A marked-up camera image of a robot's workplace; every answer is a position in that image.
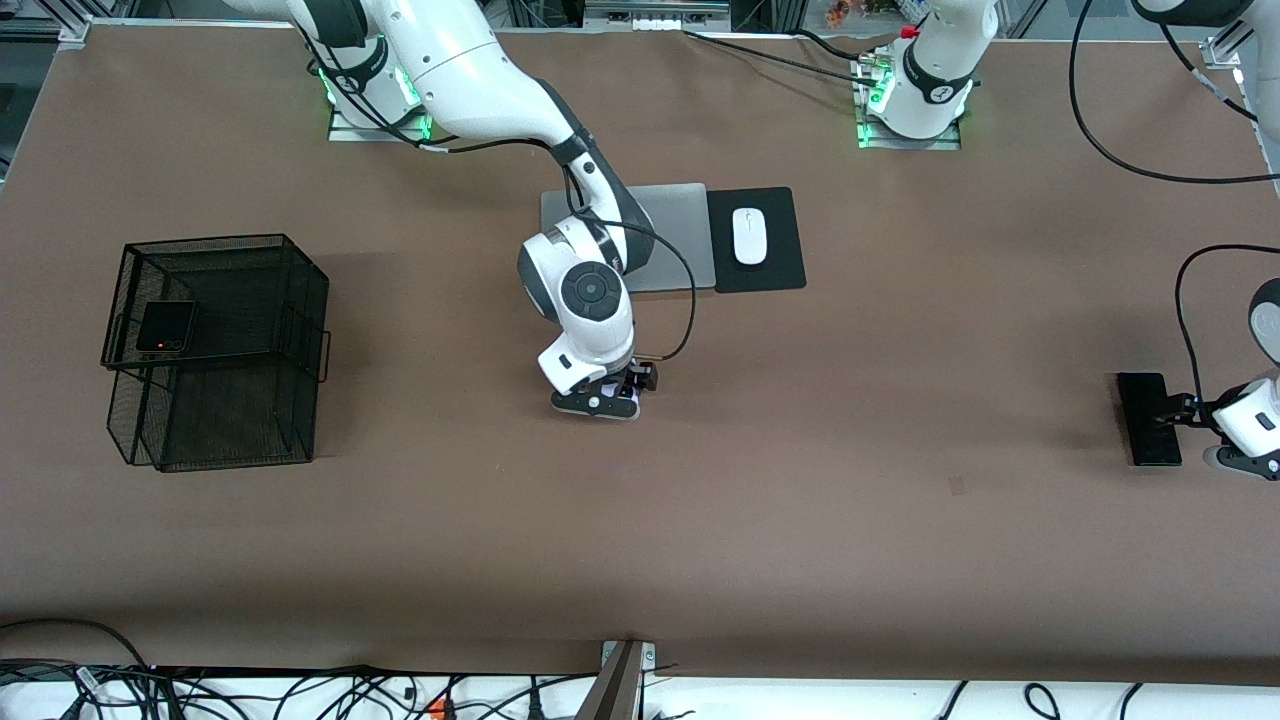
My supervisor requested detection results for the black mouse pad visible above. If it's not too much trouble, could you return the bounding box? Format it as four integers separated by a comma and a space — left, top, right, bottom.
706, 186, 808, 295

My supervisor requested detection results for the aluminium camera post bracket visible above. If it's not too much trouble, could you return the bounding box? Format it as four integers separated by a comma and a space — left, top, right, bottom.
575, 640, 658, 720

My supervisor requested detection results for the black table cable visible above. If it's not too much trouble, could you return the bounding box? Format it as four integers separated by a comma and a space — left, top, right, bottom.
683, 28, 886, 91
790, 28, 873, 61

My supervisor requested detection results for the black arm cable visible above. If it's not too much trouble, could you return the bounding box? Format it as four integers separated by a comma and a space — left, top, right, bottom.
1068, 0, 1280, 401
295, 20, 698, 366

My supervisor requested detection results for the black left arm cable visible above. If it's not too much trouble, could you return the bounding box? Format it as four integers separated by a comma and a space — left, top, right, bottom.
1068, 0, 1280, 401

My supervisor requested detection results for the black wire mesh organizer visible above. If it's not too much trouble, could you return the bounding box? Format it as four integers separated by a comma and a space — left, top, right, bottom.
100, 233, 333, 471

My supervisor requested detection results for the thick black floor cable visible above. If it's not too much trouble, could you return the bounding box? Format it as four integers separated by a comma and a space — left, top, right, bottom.
0, 618, 156, 720

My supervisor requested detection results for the black square flip phone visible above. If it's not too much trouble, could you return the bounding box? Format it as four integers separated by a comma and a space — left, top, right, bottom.
135, 299, 198, 355

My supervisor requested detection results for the tangled black cables bundle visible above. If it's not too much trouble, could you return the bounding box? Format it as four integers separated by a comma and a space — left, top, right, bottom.
150, 665, 601, 720

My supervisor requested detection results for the aluminium frame profile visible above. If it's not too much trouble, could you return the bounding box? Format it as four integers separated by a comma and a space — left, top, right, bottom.
0, 15, 93, 49
1200, 0, 1280, 71

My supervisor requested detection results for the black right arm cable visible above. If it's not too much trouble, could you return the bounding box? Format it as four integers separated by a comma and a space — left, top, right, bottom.
295, 20, 698, 366

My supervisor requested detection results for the long black smartphone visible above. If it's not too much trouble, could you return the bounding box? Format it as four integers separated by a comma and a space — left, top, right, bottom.
1116, 372, 1184, 468

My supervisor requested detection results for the silver closed laptop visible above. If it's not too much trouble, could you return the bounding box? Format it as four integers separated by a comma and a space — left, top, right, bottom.
540, 182, 718, 294

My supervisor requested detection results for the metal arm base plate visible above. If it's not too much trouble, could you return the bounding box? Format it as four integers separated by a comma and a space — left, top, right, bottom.
328, 95, 433, 143
852, 50, 963, 151

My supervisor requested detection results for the white computer mouse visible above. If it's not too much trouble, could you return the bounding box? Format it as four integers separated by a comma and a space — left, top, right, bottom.
732, 207, 769, 267

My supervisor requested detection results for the grey power strip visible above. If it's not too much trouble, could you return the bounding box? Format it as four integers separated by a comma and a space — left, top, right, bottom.
585, 0, 731, 33

